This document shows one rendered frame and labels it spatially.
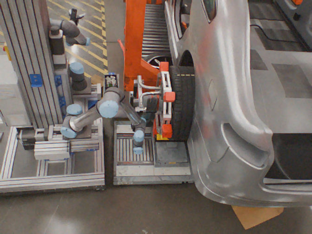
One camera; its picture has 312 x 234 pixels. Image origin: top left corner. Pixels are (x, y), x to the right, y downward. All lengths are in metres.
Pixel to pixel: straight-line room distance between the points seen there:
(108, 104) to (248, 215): 1.91
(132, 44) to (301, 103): 1.62
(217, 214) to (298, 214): 0.86
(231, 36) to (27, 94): 1.53
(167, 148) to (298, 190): 1.50
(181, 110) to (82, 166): 1.18
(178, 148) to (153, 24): 2.33
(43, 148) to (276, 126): 1.93
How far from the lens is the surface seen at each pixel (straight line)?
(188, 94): 2.30
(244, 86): 1.65
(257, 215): 3.20
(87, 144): 2.52
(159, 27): 4.68
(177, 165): 3.06
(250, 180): 1.79
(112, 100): 1.89
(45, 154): 2.43
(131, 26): 2.64
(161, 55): 3.69
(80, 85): 2.69
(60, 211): 2.98
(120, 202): 2.96
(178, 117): 2.29
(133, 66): 2.89
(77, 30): 2.42
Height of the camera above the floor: 2.69
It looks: 48 degrees down
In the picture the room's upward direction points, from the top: 9 degrees clockwise
